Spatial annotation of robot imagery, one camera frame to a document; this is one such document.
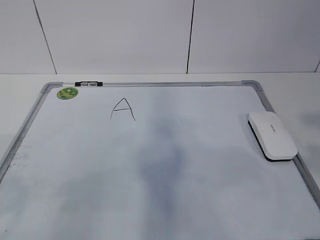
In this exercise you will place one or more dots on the white board eraser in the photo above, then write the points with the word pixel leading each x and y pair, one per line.
pixel 275 141

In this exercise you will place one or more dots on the black board hanger clip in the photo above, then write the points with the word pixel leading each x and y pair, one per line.
pixel 88 84

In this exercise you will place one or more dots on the round green magnet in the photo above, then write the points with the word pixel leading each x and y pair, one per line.
pixel 67 93

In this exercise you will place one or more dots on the white board with grey frame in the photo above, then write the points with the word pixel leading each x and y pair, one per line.
pixel 152 161

